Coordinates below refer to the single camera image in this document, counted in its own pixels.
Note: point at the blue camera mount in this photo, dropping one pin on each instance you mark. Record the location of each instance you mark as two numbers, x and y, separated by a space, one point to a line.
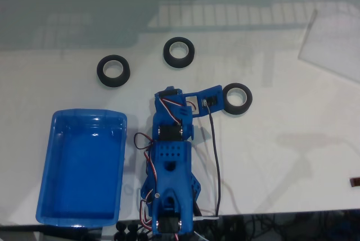
217 93

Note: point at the clear plastic sheet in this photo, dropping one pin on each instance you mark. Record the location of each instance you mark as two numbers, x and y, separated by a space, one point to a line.
332 44

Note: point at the black clamp knob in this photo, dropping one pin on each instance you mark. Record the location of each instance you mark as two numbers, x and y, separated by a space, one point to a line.
121 226
132 227

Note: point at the black tape roll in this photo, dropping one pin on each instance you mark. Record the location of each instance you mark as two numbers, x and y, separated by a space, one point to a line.
242 110
102 78
169 59

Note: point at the small brown object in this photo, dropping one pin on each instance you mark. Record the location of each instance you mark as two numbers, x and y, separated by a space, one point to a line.
355 182

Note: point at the blue plastic bin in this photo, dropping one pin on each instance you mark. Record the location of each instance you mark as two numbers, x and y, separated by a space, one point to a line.
84 168

